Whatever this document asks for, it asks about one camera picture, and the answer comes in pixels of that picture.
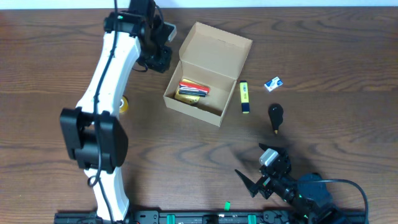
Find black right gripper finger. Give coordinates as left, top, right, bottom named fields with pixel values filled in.
left=259, top=143, right=285, bottom=153
left=234, top=169, right=258, bottom=198

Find black correction tape dispenser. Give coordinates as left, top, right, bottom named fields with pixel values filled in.
left=268, top=103, right=284, bottom=134

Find red black stapler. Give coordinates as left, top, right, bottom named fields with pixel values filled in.
left=178, top=82, right=210, bottom=97

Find yellow adhesive tape roll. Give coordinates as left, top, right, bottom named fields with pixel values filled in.
left=119, top=96, right=129, bottom=114

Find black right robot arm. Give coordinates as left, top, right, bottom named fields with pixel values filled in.
left=235, top=143, right=351, bottom=224

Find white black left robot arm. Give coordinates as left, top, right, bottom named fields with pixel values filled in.
left=54, top=0, right=177, bottom=223

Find small green clip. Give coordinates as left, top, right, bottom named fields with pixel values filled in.
left=224, top=202, right=231, bottom=211

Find yellow sticky note pad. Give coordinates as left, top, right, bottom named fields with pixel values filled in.
left=174, top=87, right=200, bottom=105

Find open cardboard box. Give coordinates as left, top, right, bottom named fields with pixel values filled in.
left=163, top=22, right=252, bottom=126

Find white blue staples box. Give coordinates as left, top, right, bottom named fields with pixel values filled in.
left=264, top=77, right=283, bottom=92

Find yellow blue highlighter pen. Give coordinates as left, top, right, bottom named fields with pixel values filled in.
left=239, top=80, right=250, bottom=113

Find black mounting rail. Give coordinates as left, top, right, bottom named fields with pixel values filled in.
left=53, top=210, right=369, bottom=224

